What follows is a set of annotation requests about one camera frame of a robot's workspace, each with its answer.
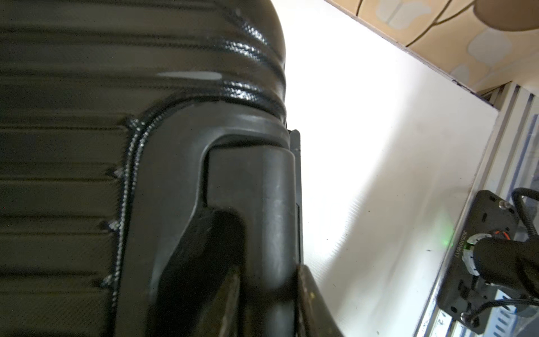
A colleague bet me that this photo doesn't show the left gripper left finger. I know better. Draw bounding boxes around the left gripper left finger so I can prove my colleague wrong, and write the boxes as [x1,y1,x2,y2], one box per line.
[197,266,241,336]

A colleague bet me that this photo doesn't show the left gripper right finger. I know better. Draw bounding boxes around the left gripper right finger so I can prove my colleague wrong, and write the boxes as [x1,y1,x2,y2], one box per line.
[296,264,343,337]

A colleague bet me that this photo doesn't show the black hard-shell suitcase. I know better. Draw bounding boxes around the black hard-shell suitcase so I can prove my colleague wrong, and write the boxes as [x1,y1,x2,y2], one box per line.
[1,1,299,336]

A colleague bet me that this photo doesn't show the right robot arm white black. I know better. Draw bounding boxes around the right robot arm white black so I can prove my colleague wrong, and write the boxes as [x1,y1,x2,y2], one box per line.
[473,188,538,299]

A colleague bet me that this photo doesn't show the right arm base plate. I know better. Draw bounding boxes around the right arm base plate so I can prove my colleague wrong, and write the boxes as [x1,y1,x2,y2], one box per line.
[437,190,519,334]

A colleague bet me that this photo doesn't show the aluminium frame rail front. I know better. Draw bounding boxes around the aluminium frame rail front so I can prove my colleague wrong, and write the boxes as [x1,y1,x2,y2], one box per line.
[415,82,538,336]

